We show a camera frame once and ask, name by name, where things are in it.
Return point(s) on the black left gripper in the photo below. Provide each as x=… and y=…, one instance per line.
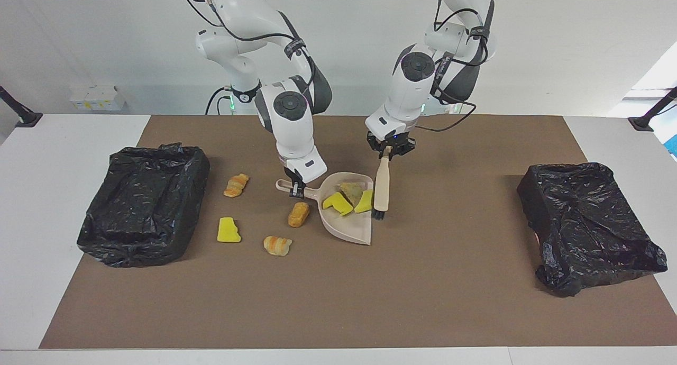
x=391, y=144

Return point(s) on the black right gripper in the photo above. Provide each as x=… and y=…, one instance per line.
x=294, y=184

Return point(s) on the beige hand brush black bristles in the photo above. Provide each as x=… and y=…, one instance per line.
x=382, y=185

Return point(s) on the yellow green sponge piece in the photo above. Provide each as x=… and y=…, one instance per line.
x=337, y=203
x=365, y=202

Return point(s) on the pale crusty bread chunk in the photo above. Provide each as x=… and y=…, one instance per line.
x=350, y=191

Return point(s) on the beige plastic dustpan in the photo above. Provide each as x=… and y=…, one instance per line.
x=349, y=227

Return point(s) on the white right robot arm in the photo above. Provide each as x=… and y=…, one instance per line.
x=296, y=137

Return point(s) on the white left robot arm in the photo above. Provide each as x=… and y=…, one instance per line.
x=407, y=95

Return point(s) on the bin lined with black bag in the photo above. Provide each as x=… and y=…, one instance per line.
x=587, y=233
x=137, y=211

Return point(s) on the brown bread roll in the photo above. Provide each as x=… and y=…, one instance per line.
x=299, y=215

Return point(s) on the pale striped bread piece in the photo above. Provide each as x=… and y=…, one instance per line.
x=277, y=246

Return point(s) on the orange striped bread piece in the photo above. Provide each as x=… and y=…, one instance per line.
x=236, y=185

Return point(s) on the plain yellow sponge piece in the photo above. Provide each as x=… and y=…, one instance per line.
x=228, y=231

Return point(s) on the brown table mat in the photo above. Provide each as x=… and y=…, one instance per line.
x=338, y=317

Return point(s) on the small white labelled boxes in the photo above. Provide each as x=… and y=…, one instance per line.
x=98, y=99

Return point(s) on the black clamp stand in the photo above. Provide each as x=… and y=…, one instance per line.
x=24, y=116
x=642, y=122

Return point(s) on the blue object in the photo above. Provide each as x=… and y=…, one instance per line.
x=673, y=145

